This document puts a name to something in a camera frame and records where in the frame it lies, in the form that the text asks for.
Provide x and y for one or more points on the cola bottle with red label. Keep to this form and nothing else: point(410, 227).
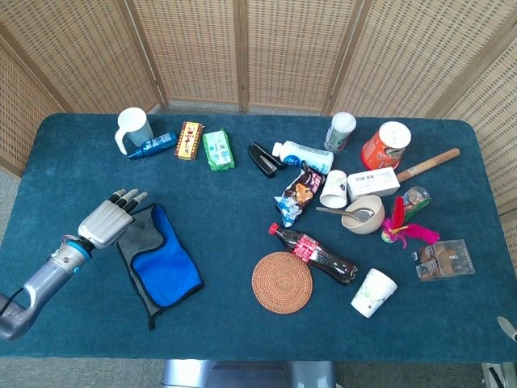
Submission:
point(315, 252)

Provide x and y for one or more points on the beige bowl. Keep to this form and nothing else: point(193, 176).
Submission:
point(355, 228)

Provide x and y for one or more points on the beige spoon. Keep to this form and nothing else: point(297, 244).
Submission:
point(363, 214)

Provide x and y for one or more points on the woven bamboo screen panel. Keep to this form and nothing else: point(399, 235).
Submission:
point(190, 48)
point(295, 48)
point(20, 113)
point(412, 52)
point(81, 52)
point(493, 121)

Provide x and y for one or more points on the black stapler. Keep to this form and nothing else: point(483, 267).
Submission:
point(262, 159)

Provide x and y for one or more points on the clear plastic snack box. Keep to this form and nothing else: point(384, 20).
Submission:
point(444, 260)

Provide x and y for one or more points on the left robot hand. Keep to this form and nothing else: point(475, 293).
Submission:
point(105, 224)

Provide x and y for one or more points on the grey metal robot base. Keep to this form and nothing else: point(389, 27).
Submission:
point(242, 376)

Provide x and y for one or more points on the paper cup with green print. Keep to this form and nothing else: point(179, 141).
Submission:
point(373, 293)

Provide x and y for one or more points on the blue spray bottle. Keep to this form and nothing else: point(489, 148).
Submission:
point(155, 144)

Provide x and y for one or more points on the green wet wipes pack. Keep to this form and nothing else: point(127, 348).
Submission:
point(218, 150)

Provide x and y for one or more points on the white cardboard box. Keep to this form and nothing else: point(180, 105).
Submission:
point(373, 184)

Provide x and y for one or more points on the orange instant noodle cup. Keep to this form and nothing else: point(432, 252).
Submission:
point(381, 151)

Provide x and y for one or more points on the white and green canister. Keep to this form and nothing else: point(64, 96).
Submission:
point(339, 133)

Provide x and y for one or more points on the brown and blue snack bag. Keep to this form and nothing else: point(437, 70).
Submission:
point(299, 194)

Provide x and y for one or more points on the small clear wrapped jar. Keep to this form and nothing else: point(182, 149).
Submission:
point(416, 196)

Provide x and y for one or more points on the red and yellow box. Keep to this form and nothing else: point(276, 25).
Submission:
point(188, 140)

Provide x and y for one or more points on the pink feather shuttlecock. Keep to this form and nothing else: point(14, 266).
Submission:
point(416, 232)

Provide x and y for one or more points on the small white paper cup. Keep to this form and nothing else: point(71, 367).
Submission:
point(334, 188)

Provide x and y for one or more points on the blue carpet table cover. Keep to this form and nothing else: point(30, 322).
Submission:
point(226, 202)

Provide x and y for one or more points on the round woven rattan coaster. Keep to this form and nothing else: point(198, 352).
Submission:
point(282, 283)

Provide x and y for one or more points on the grey and blue cloth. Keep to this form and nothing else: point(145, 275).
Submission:
point(165, 262)

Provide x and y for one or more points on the white bottle with blue label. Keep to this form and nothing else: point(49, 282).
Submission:
point(309, 157)

